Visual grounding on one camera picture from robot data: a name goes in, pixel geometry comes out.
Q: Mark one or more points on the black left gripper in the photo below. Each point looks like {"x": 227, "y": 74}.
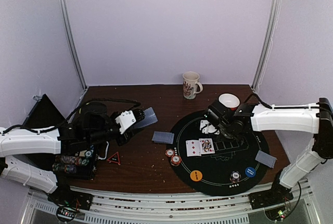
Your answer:
{"x": 128, "y": 134}

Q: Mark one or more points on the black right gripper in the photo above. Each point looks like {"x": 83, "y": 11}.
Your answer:
{"x": 217, "y": 127}

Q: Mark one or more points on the queen of hearts card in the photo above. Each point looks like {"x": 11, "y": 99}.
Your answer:
{"x": 206, "y": 146}

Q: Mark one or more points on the blue playing card deck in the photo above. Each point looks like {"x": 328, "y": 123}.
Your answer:
{"x": 149, "y": 119}

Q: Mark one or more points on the blue small blind button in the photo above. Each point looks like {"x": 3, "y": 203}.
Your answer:
{"x": 250, "y": 172}

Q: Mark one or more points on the three of diamonds card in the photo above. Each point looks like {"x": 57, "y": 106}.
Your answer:
{"x": 193, "y": 148}

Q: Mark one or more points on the single blue playing card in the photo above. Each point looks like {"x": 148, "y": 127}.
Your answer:
{"x": 170, "y": 138}

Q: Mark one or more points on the red poker chip stack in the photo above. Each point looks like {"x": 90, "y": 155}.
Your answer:
{"x": 169, "y": 152}

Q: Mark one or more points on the orange big blind button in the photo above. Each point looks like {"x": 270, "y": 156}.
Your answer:
{"x": 196, "y": 175}

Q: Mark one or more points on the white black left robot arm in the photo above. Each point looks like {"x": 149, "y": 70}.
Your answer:
{"x": 93, "y": 126}

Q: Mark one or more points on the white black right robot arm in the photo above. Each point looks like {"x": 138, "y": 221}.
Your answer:
{"x": 232, "y": 119}

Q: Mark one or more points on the black red triangle marker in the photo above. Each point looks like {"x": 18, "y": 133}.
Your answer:
{"x": 115, "y": 158}

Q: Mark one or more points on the white orange bowl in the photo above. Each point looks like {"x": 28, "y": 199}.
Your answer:
{"x": 230, "y": 101}

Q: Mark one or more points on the black poker chip case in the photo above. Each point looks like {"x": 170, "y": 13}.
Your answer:
{"x": 80, "y": 165}

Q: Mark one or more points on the floral ceramic mug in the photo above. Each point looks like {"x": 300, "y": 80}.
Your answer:
{"x": 191, "y": 85}

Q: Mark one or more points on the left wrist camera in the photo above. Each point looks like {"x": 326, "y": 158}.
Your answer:
{"x": 125, "y": 120}

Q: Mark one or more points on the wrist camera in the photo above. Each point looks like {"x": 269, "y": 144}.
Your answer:
{"x": 208, "y": 128}
{"x": 125, "y": 120}

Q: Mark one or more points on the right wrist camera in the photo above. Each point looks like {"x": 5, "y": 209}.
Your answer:
{"x": 208, "y": 128}

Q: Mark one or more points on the aluminium front rail base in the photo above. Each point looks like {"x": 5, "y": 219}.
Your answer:
{"x": 115, "y": 207}

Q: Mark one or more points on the right aluminium frame post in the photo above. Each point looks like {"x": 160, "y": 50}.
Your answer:
{"x": 267, "y": 45}

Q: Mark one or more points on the aluminium frame post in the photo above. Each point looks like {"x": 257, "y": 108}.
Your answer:
{"x": 71, "y": 43}
{"x": 267, "y": 45}

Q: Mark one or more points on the left aluminium frame post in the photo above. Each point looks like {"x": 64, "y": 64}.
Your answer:
{"x": 71, "y": 43}

